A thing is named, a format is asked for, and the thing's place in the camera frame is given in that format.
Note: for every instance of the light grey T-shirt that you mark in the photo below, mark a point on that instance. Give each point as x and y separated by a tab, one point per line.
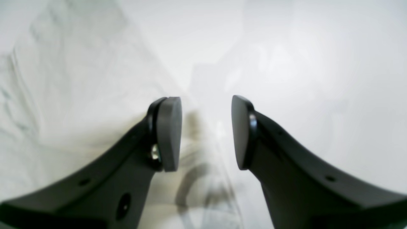
74	84

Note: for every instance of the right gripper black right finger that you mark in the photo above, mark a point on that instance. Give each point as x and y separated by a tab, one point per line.
302	191

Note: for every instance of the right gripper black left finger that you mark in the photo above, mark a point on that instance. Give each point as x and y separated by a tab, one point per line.
110	192

